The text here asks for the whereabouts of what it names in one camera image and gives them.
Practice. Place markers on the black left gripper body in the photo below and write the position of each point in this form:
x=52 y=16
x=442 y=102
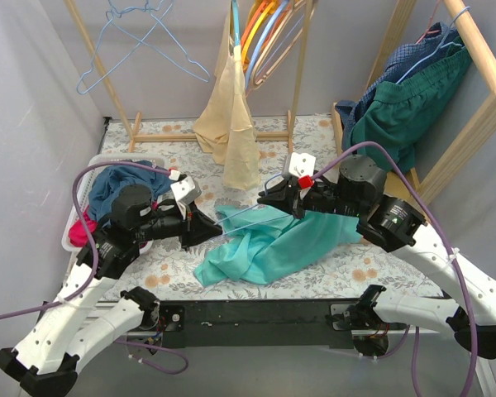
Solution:
x=188 y=226

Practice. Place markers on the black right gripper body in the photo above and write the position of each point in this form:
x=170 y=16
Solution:
x=296 y=200

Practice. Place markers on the teal green shirt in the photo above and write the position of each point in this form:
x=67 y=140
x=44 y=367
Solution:
x=266 y=244

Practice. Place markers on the navy blue t shirt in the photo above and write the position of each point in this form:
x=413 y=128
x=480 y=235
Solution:
x=109 y=183

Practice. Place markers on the magenta t shirt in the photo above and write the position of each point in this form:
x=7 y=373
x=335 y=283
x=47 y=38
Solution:
x=77 y=234

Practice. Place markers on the beige plastic hanger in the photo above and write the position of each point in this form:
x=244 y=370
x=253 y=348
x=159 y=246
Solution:
x=281 y=39

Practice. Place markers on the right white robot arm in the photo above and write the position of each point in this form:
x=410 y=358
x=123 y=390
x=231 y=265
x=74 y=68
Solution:
x=468 y=312

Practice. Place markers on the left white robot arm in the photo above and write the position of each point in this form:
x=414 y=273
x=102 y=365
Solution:
x=48 y=360

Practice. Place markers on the floral table cloth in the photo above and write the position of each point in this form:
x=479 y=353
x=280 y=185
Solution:
x=167 y=271

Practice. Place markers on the white plastic laundry basket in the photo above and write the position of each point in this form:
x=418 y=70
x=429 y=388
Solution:
x=86 y=183

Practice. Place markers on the beige garment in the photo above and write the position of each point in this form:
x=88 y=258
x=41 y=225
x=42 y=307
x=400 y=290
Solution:
x=225 y=128

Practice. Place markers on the dark green shorts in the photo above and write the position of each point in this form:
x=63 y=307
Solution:
x=402 y=113

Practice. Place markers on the wooden clothes rack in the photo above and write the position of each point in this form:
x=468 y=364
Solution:
x=468 y=122
x=134 y=130

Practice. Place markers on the right wooden clothes rack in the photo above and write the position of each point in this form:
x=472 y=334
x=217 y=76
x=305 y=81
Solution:
x=468 y=122

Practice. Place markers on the blue checkered shorts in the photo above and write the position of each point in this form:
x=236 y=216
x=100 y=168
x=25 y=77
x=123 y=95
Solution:
x=397 y=65

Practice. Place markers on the orange plastic hangers bunch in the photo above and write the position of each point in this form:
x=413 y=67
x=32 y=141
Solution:
x=262 y=17

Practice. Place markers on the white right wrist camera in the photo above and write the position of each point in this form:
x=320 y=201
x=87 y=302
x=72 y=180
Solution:
x=301 y=166

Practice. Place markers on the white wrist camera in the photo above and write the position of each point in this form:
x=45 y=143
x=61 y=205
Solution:
x=185 y=191
x=301 y=166

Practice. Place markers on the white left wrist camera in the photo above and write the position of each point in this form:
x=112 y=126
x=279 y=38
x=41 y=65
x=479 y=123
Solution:
x=185 y=191

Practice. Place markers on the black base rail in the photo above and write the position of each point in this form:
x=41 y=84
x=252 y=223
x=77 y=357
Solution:
x=257 y=323

